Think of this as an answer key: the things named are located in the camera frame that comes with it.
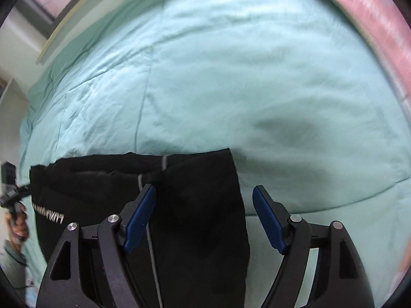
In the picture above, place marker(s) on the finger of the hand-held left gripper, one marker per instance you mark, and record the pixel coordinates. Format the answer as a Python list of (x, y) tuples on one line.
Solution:
[(26, 188)]

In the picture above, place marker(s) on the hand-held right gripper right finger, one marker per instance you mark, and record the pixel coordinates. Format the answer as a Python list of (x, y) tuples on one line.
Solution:
[(268, 218)]

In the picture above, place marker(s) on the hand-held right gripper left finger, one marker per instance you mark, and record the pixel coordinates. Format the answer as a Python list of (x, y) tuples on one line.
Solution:
[(138, 221)]

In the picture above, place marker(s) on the black hooded jacket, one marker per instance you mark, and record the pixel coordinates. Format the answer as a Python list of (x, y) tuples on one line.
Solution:
[(199, 205)]

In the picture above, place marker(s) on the person's left hand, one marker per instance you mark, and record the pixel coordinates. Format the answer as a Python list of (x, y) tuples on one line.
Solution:
[(20, 227)]

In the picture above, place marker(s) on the white bookshelf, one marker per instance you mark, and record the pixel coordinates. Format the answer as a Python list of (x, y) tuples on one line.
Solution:
[(14, 94)]

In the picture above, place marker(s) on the light green quilt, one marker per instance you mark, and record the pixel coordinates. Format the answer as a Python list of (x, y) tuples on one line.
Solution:
[(240, 86)]

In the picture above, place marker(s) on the beige window sill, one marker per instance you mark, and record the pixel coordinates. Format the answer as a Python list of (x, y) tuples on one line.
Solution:
[(67, 29)]

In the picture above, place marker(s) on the pink pillow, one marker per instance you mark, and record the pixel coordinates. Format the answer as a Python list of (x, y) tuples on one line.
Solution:
[(369, 16)]

